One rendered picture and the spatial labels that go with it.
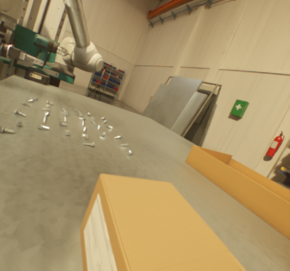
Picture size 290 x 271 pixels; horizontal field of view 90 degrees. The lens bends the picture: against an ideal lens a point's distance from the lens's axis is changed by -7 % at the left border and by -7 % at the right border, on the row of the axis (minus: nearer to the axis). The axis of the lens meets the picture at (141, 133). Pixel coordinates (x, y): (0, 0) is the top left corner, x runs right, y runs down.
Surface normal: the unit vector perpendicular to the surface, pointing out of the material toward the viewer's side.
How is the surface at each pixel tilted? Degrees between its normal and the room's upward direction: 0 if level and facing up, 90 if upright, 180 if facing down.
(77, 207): 0
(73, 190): 0
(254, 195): 90
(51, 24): 90
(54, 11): 90
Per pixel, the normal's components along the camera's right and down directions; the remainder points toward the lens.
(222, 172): -0.78, -0.19
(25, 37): 0.52, 0.40
